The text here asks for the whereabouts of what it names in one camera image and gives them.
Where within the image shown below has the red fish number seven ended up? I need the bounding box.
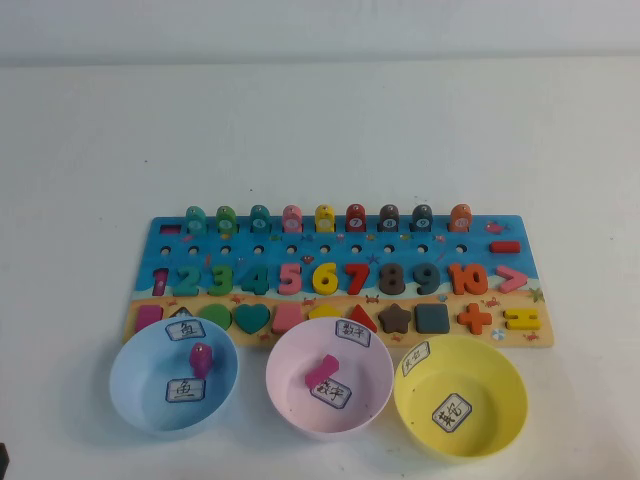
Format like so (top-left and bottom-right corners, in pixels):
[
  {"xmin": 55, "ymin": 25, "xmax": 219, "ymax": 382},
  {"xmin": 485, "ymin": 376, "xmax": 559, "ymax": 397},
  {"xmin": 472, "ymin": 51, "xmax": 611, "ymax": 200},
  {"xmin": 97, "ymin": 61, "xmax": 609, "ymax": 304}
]
[{"xmin": 345, "ymin": 203, "xmax": 368, "ymax": 233}]

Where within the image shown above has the light blue plastic bowl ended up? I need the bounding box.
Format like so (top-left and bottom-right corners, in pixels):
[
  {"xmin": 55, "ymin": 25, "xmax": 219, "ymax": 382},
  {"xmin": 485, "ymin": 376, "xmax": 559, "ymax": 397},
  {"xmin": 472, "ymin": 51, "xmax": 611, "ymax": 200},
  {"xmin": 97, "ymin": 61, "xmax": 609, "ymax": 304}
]
[{"xmin": 108, "ymin": 318, "xmax": 240, "ymax": 435}]

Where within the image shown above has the pink digit five block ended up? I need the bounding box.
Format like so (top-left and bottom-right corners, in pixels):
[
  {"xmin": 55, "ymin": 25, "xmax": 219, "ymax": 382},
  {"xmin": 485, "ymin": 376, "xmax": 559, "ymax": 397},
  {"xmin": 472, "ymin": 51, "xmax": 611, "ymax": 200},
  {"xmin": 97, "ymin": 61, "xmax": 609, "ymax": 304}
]
[{"xmin": 278, "ymin": 263, "xmax": 305, "ymax": 296}]

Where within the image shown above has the yellow plastic bowl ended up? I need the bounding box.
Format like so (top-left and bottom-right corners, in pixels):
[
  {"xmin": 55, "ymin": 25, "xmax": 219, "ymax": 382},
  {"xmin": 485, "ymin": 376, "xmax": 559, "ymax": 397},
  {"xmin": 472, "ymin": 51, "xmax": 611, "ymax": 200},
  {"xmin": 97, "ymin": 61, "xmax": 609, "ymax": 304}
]
[{"xmin": 393, "ymin": 334, "xmax": 530, "ymax": 460}]

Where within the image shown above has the orange fish number ten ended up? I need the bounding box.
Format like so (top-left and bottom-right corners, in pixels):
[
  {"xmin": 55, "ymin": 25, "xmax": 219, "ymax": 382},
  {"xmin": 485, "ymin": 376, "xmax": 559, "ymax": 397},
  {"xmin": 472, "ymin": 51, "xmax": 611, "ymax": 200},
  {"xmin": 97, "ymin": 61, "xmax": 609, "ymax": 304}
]
[{"xmin": 448, "ymin": 203, "xmax": 473, "ymax": 233}]

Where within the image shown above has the pink plastic bowl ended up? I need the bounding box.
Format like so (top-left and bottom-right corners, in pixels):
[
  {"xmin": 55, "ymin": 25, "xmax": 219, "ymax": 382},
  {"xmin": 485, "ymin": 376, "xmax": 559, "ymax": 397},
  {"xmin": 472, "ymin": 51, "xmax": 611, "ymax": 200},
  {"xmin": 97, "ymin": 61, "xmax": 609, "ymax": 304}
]
[{"xmin": 265, "ymin": 316, "xmax": 395, "ymax": 435}]

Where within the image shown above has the magenta rectangle block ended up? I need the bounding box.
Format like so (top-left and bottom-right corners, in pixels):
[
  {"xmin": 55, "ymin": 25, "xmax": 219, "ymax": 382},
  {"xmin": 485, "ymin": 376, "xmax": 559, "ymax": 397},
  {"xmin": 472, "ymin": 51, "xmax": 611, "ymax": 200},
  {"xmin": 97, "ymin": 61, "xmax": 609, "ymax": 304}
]
[{"xmin": 135, "ymin": 304, "xmax": 164, "ymax": 334}]

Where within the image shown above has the slate square block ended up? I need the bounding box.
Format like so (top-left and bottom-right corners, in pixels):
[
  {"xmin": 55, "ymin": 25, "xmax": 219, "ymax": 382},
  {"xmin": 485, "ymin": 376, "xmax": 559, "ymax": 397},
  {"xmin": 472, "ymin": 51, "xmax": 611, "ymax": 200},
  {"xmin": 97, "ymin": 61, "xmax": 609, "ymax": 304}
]
[{"xmin": 414, "ymin": 303, "xmax": 451, "ymax": 335}]

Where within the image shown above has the teal digit two block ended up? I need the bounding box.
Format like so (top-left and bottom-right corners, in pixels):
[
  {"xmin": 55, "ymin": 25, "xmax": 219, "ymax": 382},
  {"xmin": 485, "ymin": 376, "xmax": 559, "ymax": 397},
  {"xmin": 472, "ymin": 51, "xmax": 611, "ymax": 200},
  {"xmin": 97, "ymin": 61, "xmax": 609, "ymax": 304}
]
[{"xmin": 172, "ymin": 264, "xmax": 200, "ymax": 297}]

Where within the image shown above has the pink trapezoid block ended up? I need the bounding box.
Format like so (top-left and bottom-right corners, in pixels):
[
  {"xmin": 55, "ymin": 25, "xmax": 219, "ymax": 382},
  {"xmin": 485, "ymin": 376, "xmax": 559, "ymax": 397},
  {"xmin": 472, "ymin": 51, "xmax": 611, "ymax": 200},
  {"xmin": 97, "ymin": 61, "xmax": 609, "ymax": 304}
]
[{"xmin": 271, "ymin": 303, "xmax": 305, "ymax": 335}]

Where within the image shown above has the green circle block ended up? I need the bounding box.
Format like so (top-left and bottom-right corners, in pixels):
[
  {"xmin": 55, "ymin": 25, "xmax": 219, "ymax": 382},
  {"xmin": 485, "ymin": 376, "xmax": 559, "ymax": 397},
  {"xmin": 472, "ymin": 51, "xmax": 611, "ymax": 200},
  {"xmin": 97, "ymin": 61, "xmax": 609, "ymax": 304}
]
[{"xmin": 199, "ymin": 303, "xmax": 234, "ymax": 331}]

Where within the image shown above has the brown digit eight block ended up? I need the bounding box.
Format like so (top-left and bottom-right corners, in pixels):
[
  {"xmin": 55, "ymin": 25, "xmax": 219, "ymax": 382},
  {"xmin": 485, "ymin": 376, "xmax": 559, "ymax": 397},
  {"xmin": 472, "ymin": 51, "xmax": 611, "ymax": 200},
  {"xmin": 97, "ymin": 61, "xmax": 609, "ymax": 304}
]
[{"xmin": 378, "ymin": 263, "xmax": 407, "ymax": 296}]

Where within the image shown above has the red triangle block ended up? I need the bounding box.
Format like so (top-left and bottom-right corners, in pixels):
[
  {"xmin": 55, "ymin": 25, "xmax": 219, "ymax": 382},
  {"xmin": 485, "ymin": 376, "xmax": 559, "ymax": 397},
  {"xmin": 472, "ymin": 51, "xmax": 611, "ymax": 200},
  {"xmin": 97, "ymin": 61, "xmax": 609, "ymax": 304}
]
[{"xmin": 344, "ymin": 303, "xmax": 380, "ymax": 334}]

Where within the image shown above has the brown fish number eight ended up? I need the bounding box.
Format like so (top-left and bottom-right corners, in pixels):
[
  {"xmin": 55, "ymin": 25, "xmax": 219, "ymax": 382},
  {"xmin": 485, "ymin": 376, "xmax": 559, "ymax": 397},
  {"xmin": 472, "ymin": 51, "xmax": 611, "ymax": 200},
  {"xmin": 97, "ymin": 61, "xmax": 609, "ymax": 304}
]
[{"xmin": 378, "ymin": 203, "xmax": 401, "ymax": 233}]

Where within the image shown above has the red digit seven block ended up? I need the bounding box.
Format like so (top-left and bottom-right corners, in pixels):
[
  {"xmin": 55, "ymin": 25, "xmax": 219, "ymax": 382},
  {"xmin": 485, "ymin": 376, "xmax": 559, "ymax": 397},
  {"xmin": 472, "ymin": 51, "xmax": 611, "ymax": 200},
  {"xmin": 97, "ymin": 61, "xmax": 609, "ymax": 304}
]
[{"xmin": 344, "ymin": 263, "xmax": 371, "ymax": 296}]

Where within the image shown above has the yellow fish number six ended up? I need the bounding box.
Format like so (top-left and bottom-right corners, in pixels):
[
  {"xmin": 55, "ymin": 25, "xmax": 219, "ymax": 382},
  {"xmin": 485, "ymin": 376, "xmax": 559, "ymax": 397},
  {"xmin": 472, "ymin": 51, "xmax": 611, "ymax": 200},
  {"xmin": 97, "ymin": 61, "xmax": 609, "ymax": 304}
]
[{"xmin": 314, "ymin": 203, "xmax": 336, "ymax": 233}]

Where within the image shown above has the yellow digit six block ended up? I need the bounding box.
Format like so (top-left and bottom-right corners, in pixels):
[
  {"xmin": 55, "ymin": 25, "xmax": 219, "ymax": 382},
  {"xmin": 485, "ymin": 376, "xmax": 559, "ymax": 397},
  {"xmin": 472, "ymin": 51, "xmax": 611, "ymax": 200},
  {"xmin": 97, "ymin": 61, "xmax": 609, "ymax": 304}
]
[{"xmin": 312, "ymin": 263, "xmax": 340, "ymax": 296}]

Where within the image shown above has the pink fish number five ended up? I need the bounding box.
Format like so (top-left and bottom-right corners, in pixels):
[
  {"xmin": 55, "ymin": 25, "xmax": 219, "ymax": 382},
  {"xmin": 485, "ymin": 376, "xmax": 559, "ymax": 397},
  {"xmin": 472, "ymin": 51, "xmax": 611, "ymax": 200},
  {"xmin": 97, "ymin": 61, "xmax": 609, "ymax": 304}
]
[{"xmin": 282, "ymin": 204, "xmax": 304, "ymax": 234}]

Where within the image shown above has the green fish number three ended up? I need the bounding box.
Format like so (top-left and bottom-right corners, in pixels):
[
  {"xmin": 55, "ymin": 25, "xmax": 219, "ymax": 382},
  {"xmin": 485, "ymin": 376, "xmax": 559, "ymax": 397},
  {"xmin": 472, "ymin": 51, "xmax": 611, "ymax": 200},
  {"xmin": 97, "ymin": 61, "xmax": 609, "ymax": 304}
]
[{"xmin": 215, "ymin": 205, "xmax": 238, "ymax": 235}]

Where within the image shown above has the teal-blue fish number four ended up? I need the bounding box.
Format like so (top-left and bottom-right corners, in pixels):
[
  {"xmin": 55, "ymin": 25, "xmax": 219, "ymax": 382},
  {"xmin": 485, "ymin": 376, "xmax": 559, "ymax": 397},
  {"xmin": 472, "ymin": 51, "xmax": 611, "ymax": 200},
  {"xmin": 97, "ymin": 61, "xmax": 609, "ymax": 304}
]
[{"xmin": 249, "ymin": 203, "xmax": 272, "ymax": 234}]

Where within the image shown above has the orange plus sign block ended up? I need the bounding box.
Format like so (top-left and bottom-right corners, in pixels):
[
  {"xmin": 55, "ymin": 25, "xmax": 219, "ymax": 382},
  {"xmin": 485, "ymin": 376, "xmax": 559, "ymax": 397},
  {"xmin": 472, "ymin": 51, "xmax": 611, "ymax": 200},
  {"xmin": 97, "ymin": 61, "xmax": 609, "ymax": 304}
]
[{"xmin": 457, "ymin": 303, "xmax": 494, "ymax": 335}]

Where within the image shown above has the slate fish number nine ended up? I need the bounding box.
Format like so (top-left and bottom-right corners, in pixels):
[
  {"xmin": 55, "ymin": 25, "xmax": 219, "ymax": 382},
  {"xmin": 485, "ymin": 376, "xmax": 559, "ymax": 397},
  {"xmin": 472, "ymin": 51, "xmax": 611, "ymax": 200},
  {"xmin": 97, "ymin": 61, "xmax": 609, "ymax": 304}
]
[{"xmin": 411, "ymin": 203, "xmax": 434, "ymax": 233}]

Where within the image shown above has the teal-blue digit four block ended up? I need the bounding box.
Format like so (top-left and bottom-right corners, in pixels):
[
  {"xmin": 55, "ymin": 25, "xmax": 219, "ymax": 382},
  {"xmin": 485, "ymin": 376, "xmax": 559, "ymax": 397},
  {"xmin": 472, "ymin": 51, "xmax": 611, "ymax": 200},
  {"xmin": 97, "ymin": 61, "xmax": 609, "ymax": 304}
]
[{"xmin": 242, "ymin": 264, "xmax": 271, "ymax": 296}]

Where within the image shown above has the teal fish number two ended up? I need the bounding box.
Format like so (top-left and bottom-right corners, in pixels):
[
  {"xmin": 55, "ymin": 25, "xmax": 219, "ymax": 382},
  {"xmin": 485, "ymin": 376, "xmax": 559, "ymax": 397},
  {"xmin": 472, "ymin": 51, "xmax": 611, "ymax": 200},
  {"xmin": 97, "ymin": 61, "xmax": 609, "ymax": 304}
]
[{"xmin": 184, "ymin": 205, "xmax": 207, "ymax": 235}]

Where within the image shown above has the orange number ten block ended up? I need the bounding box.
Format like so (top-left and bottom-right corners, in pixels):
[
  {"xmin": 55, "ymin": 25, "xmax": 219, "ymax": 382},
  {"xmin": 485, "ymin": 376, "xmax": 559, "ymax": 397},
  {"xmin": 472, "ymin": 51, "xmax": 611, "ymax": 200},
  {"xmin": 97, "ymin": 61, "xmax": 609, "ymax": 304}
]
[{"xmin": 447, "ymin": 263, "xmax": 489, "ymax": 296}]

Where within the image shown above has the magenta digit one block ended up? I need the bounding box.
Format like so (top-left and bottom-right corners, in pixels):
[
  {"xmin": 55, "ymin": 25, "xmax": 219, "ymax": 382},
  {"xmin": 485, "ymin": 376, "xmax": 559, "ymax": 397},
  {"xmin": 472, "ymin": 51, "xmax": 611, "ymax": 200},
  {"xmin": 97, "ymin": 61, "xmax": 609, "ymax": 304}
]
[{"xmin": 303, "ymin": 354, "xmax": 341, "ymax": 389}]

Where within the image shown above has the purple fish piece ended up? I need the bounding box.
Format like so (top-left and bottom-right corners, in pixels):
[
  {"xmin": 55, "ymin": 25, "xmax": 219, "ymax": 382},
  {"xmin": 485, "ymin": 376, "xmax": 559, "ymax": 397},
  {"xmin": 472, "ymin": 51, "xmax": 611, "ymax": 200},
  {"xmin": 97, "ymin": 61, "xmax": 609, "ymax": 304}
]
[{"xmin": 188, "ymin": 342, "xmax": 215, "ymax": 380}]

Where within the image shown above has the yellow equals sign block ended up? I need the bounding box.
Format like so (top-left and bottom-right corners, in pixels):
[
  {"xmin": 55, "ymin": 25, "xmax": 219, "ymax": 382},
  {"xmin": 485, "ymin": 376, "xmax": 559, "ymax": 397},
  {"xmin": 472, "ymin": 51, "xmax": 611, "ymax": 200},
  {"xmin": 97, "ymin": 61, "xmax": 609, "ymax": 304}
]
[{"xmin": 503, "ymin": 308, "xmax": 540, "ymax": 331}]

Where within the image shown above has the teal heart block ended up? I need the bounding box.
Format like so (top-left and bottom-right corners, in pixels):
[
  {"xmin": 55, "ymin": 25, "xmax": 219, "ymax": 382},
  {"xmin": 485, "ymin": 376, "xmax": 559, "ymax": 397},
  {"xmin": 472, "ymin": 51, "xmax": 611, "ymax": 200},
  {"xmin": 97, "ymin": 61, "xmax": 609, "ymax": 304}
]
[{"xmin": 234, "ymin": 303, "xmax": 272, "ymax": 335}]

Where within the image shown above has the colourful wooden puzzle board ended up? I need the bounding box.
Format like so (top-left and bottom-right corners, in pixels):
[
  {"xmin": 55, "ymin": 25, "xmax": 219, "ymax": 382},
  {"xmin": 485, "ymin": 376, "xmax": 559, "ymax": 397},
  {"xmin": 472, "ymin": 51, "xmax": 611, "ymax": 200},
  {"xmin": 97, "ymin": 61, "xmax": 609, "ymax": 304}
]
[{"xmin": 122, "ymin": 214, "xmax": 556, "ymax": 350}]

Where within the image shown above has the green digit three block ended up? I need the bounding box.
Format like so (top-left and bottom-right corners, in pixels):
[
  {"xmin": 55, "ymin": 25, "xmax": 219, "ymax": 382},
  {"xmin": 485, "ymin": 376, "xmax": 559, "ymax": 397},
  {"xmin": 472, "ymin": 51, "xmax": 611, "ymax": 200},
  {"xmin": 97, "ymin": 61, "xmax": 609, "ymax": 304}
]
[{"xmin": 208, "ymin": 264, "xmax": 236, "ymax": 296}]

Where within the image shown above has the brown star block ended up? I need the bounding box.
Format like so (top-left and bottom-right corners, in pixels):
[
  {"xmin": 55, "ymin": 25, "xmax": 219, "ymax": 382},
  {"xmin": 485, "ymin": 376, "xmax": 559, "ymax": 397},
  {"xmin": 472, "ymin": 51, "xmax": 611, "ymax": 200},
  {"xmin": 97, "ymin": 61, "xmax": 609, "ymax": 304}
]
[{"xmin": 377, "ymin": 303, "xmax": 414, "ymax": 335}]

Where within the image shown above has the pink greater-than sign block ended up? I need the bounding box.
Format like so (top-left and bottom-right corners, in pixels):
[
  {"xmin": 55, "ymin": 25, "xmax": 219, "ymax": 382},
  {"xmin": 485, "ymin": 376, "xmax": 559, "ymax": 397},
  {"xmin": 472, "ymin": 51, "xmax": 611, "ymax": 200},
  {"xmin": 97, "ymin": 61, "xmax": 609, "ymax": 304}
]
[{"xmin": 495, "ymin": 264, "xmax": 530, "ymax": 295}]

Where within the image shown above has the slate digit nine block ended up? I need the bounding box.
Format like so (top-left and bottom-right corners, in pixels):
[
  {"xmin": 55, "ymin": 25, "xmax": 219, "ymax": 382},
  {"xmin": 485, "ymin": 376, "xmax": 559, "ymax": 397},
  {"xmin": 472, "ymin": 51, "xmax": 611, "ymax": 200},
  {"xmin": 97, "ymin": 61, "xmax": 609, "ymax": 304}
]
[{"xmin": 413, "ymin": 263, "xmax": 442, "ymax": 296}]

